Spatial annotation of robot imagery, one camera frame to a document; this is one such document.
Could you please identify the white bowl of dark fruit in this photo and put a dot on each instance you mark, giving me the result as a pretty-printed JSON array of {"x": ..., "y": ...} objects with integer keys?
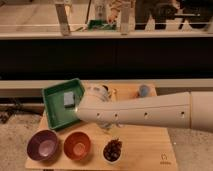
[{"x": 112, "y": 151}]

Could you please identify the background green tray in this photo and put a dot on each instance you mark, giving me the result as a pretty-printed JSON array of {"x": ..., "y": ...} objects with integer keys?
[{"x": 101, "y": 25}]

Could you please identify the background person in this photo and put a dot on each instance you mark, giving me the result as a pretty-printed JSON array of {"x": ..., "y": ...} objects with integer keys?
[{"x": 159, "y": 10}]

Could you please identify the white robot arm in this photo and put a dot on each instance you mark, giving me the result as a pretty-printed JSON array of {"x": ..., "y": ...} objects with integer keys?
[{"x": 192, "y": 110}]

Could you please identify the orange bowl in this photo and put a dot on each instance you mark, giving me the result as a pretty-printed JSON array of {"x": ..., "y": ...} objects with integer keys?
[{"x": 77, "y": 146}]

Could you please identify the purple bowl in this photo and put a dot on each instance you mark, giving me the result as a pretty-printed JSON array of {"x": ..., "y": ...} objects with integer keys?
[{"x": 43, "y": 145}]

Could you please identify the yellow banana toy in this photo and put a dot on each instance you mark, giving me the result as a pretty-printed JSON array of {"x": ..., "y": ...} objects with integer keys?
[{"x": 114, "y": 95}]

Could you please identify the blue sponge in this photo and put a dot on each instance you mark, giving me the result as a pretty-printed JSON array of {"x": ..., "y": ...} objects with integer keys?
[{"x": 69, "y": 99}]

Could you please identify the blue cup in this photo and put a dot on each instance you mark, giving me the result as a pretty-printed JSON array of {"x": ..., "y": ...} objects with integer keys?
[{"x": 144, "y": 91}]

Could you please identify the green plastic tray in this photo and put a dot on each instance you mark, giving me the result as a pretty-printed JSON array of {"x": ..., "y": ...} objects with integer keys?
[{"x": 58, "y": 115}]

